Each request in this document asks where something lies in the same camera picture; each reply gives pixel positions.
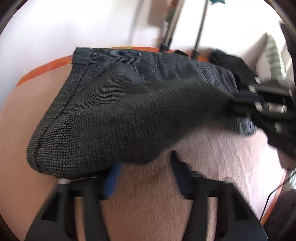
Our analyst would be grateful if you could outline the dark grey knitted pants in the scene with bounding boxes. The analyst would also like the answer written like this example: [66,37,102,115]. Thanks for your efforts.
[27,48,256,179]

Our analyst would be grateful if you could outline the leaf patterned pillow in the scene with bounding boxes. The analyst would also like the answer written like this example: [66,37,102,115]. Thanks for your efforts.
[264,35,286,80]

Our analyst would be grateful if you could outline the orange floral bedsheet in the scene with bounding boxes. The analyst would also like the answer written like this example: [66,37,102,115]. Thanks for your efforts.
[16,46,210,88]

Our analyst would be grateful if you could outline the black cable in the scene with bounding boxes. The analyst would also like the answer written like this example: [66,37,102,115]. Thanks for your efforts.
[259,170,296,222]

